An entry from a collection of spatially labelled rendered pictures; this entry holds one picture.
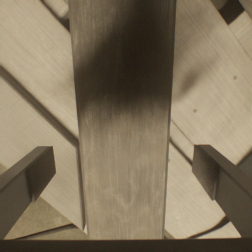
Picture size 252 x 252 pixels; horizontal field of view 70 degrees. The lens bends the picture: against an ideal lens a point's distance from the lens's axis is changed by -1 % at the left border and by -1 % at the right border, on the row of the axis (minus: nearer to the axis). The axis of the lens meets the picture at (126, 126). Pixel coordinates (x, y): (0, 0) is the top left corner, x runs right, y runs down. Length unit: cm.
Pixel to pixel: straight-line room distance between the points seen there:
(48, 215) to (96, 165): 41
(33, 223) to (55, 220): 6
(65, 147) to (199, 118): 22
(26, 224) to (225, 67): 63
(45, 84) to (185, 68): 21
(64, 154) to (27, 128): 7
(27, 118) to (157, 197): 21
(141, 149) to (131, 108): 5
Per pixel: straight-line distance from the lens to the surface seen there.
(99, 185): 23
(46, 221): 63
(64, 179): 32
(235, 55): 33
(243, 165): 36
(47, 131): 30
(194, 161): 17
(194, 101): 30
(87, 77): 20
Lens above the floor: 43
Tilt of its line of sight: 75 degrees down
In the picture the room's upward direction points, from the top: 180 degrees counter-clockwise
